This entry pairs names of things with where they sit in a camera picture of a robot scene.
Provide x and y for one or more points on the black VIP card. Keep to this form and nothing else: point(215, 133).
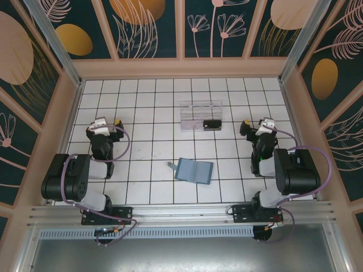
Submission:
point(212, 125)

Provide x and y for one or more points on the white card red print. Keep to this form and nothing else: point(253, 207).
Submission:
point(193, 126)

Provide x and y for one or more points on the teal leather card holder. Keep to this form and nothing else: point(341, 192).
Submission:
point(195, 171)

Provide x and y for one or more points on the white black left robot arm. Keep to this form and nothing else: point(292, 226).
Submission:
point(68, 178)

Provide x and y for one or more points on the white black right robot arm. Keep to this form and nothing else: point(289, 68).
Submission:
point(297, 173)

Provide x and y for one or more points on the clear acrylic tray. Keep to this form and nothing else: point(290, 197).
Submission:
point(198, 110)

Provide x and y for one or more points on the grey metal sheet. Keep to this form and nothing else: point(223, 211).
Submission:
point(181, 255)

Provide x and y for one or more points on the aluminium table edge rail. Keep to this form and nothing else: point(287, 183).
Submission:
point(72, 113)
point(291, 113)

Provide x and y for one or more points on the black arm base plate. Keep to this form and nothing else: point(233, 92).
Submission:
point(241, 214)
point(124, 214)

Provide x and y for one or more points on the aluminium frame post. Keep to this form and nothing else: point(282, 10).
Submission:
point(61, 48)
point(300, 42)

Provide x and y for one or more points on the aluminium mounting rail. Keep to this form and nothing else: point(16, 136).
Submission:
point(181, 214)

